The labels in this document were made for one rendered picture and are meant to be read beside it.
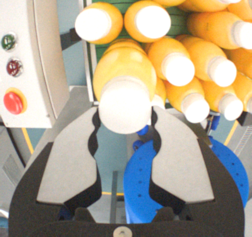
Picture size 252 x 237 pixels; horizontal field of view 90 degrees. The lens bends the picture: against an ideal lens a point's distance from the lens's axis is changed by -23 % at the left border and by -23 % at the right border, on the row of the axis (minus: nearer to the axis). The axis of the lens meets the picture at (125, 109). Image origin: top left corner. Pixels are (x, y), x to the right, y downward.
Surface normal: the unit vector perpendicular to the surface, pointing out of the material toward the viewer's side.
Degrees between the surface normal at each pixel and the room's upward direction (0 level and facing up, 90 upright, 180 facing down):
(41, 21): 90
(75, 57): 0
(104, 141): 0
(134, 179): 90
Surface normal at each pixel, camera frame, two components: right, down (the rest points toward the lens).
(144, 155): -0.04, -0.85
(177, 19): 0.00, 0.52
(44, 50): 1.00, -0.03
